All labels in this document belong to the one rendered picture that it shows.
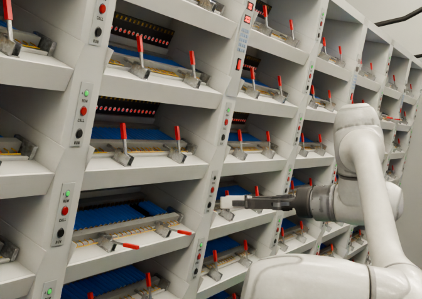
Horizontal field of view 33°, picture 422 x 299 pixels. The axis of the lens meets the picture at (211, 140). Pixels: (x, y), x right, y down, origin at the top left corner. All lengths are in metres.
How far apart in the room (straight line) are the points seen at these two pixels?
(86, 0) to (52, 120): 0.23
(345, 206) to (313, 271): 0.57
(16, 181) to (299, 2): 1.61
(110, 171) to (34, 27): 0.34
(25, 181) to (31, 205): 0.10
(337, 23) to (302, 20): 0.71
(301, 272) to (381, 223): 0.34
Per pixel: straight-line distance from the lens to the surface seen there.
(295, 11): 2.64
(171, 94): 1.67
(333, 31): 3.32
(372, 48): 3.99
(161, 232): 1.84
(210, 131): 1.95
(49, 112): 1.35
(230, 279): 2.35
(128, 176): 1.58
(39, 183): 1.32
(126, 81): 1.48
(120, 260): 1.66
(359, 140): 1.60
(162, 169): 1.71
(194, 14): 1.72
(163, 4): 1.58
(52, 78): 1.29
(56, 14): 1.36
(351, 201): 1.69
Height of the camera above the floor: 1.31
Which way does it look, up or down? 5 degrees down
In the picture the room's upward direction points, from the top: 11 degrees clockwise
